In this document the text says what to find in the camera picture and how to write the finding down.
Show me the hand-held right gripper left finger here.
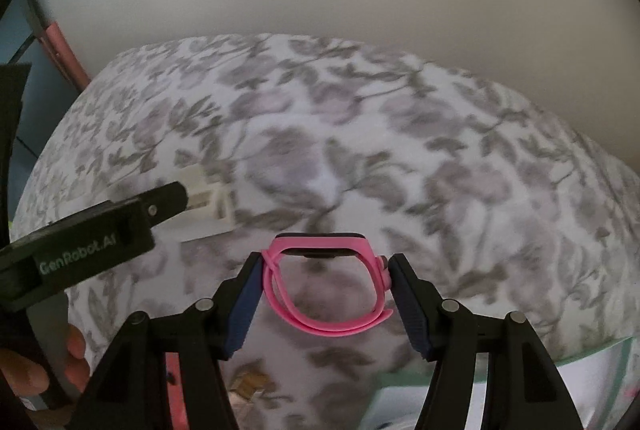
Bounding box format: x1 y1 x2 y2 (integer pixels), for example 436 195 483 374
67 252 264 430

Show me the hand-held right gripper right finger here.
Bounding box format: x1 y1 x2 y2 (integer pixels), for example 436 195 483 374
387 253 586 430

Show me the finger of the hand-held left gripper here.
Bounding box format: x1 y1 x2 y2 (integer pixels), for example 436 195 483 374
142 181 190 231

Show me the white hair claw clip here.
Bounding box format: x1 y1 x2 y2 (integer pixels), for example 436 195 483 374
177 166 237 241

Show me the gold rectangular box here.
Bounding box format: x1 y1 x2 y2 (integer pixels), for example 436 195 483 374
230 362 273 403

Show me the pink smart watch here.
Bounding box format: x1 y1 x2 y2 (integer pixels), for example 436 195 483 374
261 233 396 337

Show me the teal cardboard box lid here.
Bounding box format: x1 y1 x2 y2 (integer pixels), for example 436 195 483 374
360 335 632 430

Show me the person's left hand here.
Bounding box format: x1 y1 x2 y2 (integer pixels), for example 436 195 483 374
0 324 92 411

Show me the dark cabinet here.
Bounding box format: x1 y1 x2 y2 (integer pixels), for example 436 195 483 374
0 0 87 231

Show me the pink board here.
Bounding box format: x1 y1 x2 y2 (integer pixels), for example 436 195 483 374
42 22 91 93

